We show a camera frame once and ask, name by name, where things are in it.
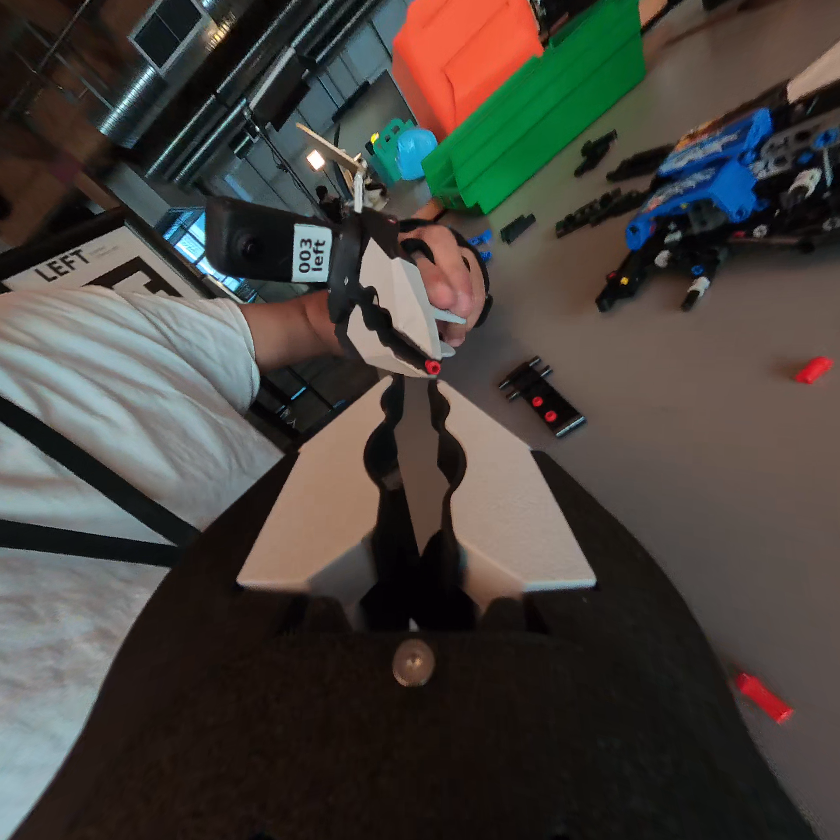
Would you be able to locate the green plastic bin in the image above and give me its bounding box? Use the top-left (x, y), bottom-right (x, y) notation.
top-left (421, 0), bottom-right (647, 216)

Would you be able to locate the light blue plastic bag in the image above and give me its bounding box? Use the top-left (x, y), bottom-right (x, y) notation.
top-left (395, 128), bottom-right (439, 181)

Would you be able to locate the long black lego beam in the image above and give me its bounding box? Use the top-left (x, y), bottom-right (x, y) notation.
top-left (497, 356), bottom-right (587, 438)

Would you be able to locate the air vent grille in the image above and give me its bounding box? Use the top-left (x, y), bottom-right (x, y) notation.
top-left (128, 0), bottom-right (211, 73)

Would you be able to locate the black lego panel piece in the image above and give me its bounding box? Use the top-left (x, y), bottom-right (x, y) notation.
top-left (605, 143), bottom-right (677, 183)

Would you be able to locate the black shoulder strap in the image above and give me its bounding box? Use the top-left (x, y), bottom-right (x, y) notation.
top-left (0, 395), bottom-right (200, 547)
top-left (0, 518), bottom-right (183, 567)

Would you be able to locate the spiral duct with vents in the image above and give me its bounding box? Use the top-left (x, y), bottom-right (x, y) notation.
top-left (88, 0), bottom-right (227, 151)

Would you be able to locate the black studded lego assembly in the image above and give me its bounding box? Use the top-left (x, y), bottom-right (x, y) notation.
top-left (554, 197), bottom-right (614, 238)

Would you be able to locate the person's left forearm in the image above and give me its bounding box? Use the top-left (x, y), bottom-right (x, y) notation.
top-left (239, 289), bottom-right (347, 376)

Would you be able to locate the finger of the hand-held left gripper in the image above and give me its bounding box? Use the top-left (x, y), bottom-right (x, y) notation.
top-left (357, 239), bottom-right (442, 368)
top-left (341, 307), bottom-right (426, 378)

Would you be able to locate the tilted beige board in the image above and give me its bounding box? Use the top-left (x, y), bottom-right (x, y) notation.
top-left (295, 121), bottom-right (368, 173)

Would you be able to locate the short black lego beam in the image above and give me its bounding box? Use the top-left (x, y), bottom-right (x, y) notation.
top-left (604, 185), bottom-right (659, 217)

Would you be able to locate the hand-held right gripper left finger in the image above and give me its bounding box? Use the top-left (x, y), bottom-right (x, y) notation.
top-left (236, 375), bottom-right (414, 632)

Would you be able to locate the white black printed sign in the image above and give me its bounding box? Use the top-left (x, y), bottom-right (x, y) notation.
top-left (0, 209), bottom-right (221, 304)

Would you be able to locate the black lego connector piece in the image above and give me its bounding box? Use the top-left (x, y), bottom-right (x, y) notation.
top-left (574, 129), bottom-right (619, 178)

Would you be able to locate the teal plastic container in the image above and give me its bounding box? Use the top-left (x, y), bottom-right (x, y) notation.
top-left (366, 118), bottom-right (411, 188)

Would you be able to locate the blue flame lego truck model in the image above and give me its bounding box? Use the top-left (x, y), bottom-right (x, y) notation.
top-left (594, 85), bottom-right (840, 315)

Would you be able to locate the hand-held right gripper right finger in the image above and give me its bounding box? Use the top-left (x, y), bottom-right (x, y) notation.
top-left (420, 382), bottom-right (597, 631)

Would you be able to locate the person's left hand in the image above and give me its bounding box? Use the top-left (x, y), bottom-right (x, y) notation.
top-left (397, 223), bottom-right (488, 347)

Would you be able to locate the white plastic stand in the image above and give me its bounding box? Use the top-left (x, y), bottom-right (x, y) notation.
top-left (352, 157), bottom-right (389, 212)

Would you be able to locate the orange plastic bin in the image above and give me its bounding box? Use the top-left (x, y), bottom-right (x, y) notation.
top-left (392, 0), bottom-right (546, 139)

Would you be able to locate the lego instruction booklet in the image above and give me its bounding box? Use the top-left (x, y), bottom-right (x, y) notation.
top-left (784, 41), bottom-right (840, 106)

